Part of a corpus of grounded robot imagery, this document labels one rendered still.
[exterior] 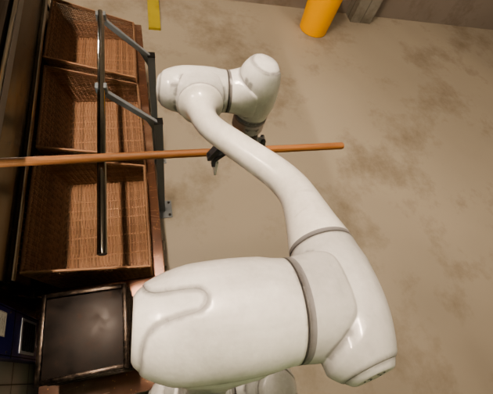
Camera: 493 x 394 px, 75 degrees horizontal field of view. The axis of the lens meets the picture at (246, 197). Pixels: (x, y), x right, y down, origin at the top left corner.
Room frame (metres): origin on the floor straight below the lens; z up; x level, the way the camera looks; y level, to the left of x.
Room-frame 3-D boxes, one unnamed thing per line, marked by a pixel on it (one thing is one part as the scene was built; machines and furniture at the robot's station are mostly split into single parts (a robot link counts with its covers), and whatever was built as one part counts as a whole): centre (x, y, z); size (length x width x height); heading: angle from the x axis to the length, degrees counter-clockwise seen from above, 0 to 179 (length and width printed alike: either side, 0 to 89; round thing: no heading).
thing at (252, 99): (0.63, 0.09, 1.64); 0.13 x 0.11 x 0.16; 118
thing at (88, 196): (0.47, 0.61, 0.72); 0.56 x 0.49 x 0.28; 31
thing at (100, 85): (0.84, 0.56, 0.59); 1.27 x 0.31 x 1.17; 32
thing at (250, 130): (0.63, 0.08, 1.53); 0.09 x 0.09 x 0.06
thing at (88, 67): (1.49, 1.25, 0.72); 0.56 x 0.49 x 0.28; 31
